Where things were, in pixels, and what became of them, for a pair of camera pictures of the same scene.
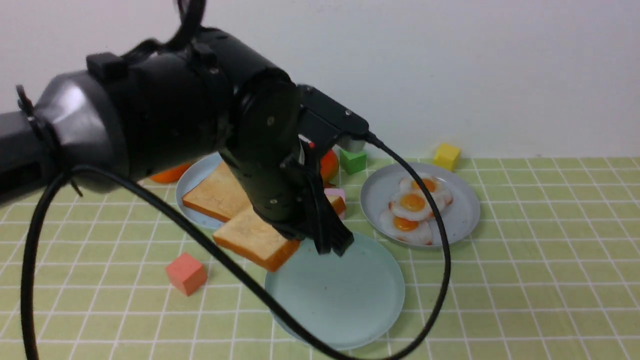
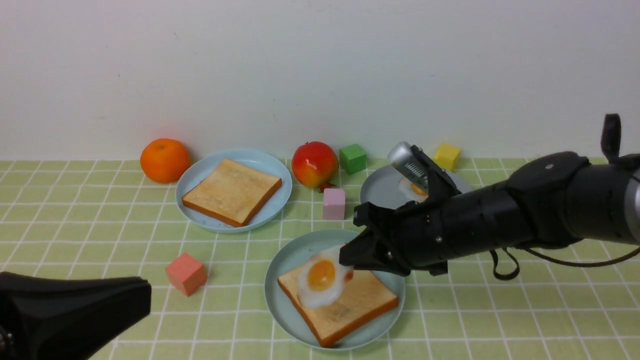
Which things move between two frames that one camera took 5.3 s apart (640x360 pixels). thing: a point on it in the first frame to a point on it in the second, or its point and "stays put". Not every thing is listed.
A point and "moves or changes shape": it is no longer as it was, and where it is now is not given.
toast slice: [221, 195] stays put
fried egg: [411, 205] moves or changes shape
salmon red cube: [186, 273] stays put
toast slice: [252, 237] to [363, 298]
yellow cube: [447, 156] stays put
